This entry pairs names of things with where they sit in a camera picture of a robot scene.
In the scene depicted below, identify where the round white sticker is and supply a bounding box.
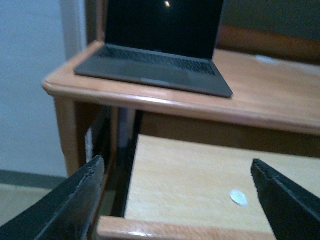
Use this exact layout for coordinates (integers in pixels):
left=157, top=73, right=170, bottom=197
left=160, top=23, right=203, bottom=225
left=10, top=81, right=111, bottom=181
left=229, top=189, right=249, bottom=207

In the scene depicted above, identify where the wooden pull-out keyboard tray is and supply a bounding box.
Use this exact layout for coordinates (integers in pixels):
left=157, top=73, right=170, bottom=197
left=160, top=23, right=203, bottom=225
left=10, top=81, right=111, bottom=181
left=96, top=135, right=320, bottom=240

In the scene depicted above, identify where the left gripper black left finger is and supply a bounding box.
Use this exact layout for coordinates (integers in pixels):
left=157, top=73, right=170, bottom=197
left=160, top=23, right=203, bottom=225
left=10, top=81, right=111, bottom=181
left=0, top=155, right=105, bottom=240

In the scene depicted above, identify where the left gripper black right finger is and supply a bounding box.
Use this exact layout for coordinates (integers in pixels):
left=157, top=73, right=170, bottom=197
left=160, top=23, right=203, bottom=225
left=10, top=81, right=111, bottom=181
left=250, top=158, right=320, bottom=240

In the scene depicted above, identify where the wooden desk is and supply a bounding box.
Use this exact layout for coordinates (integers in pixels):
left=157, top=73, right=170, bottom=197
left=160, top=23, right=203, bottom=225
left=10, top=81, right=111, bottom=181
left=41, top=0, right=320, bottom=178

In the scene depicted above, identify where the grey laptop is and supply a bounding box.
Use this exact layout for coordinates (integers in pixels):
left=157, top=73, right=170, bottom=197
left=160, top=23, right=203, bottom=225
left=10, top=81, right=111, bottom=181
left=74, top=0, right=233, bottom=98

